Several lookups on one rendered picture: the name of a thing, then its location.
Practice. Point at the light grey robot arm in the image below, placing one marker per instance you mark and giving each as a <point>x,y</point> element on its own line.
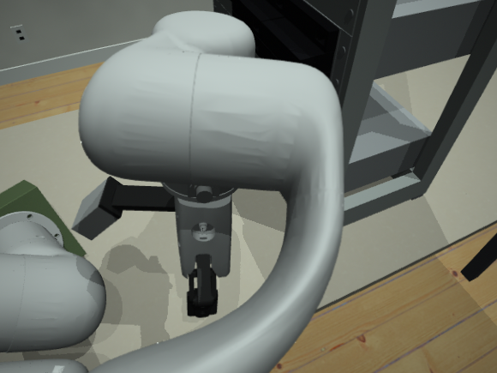
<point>209,114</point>

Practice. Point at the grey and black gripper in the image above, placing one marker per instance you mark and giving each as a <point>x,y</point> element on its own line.
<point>203,236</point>

